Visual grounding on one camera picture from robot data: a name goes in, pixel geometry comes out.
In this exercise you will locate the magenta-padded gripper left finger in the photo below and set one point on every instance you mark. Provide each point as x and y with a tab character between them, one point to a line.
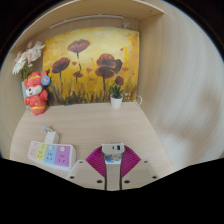
86	173

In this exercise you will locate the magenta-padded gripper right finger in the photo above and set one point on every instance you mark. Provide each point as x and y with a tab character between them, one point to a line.
140	173

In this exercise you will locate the white charger block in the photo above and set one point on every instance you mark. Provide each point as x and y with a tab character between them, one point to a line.
112	148

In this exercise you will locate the white pastel-socket power strip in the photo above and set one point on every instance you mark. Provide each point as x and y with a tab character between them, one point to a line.
50	155

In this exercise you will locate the small plant in white pot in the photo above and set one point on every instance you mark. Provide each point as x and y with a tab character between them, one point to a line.
116	101

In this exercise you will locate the red plush toy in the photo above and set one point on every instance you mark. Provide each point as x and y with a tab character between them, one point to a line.
35	96

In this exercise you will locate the pale blue vase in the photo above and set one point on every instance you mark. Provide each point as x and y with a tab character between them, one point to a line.
24	85

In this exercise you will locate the yellow poppy painting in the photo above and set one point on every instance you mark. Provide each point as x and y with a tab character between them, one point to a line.
93	43

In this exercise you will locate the pink and white flower bouquet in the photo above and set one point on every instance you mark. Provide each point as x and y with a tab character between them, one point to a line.
28	55

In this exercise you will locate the white light bar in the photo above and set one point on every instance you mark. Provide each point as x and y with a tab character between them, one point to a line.
86	17

